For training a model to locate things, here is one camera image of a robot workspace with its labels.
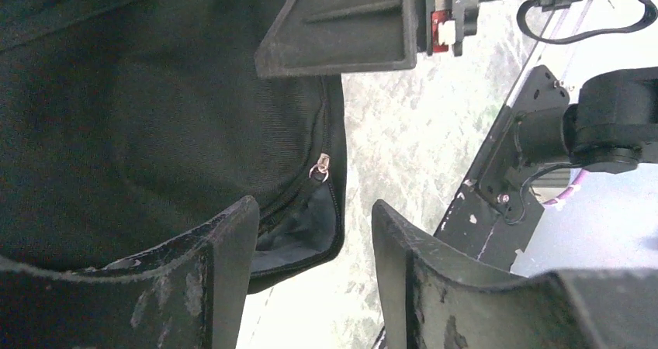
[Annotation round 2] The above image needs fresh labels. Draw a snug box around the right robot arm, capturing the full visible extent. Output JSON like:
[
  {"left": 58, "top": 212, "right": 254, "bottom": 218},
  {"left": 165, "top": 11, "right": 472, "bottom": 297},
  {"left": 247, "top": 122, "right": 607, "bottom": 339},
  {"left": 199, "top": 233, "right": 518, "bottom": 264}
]
[{"left": 255, "top": 0, "right": 657, "bottom": 173}]

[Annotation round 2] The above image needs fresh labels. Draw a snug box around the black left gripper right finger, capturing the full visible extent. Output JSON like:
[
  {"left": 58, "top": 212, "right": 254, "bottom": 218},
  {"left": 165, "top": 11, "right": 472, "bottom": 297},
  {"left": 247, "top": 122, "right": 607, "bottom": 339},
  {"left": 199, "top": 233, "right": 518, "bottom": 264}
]
[{"left": 372, "top": 200, "right": 657, "bottom": 348}]

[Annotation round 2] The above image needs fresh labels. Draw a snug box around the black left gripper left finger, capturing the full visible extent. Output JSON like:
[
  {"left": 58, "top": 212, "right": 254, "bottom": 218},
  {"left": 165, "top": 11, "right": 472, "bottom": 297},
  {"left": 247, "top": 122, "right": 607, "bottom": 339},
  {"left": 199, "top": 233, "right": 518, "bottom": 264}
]
[{"left": 1, "top": 196, "right": 259, "bottom": 348}]

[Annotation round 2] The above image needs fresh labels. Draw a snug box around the black student backpack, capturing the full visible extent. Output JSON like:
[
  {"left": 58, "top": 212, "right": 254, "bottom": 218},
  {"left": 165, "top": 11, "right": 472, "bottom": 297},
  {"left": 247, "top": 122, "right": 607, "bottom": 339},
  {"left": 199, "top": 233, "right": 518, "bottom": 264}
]
[{"left": 1, "top": 0, "right": 346, "bottom": 293}]

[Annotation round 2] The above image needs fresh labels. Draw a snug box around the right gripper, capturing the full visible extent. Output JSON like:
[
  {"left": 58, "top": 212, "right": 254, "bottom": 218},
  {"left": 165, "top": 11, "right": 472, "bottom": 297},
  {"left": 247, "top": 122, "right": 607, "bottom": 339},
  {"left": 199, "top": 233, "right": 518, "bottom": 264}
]
[{"left": 255, "top": 0, "right": 480, "bottom": 78}]

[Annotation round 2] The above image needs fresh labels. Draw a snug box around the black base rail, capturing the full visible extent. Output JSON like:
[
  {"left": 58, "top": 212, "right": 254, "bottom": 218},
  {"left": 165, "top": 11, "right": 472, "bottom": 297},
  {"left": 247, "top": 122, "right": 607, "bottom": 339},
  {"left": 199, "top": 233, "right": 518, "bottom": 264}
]
[{"left": 435, "top": 65, "right": 570, "bottom": 271}]

